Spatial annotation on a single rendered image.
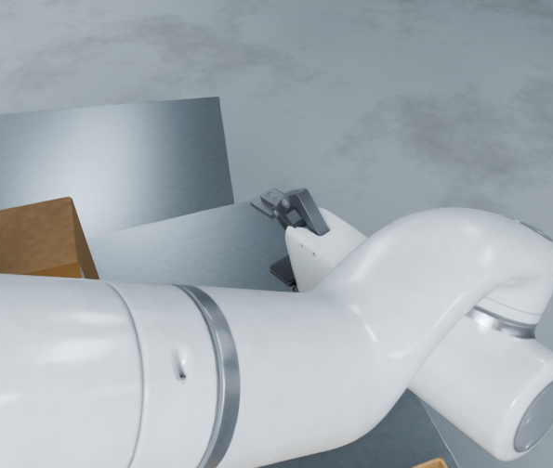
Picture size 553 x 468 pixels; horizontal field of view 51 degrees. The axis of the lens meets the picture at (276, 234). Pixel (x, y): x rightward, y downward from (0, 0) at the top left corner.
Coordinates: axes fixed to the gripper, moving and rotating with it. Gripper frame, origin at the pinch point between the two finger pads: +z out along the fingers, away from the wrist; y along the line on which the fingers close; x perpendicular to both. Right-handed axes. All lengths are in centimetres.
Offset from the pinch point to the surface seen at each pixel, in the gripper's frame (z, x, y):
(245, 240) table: 24.7, -7.0, -18.3
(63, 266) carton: 1.5, 20.3, 8.3
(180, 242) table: 30.4, 1.6, -16.2
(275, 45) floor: 219, -141, -68
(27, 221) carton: 8.9, 20.8, 10.1
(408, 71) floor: 159, -178, -86
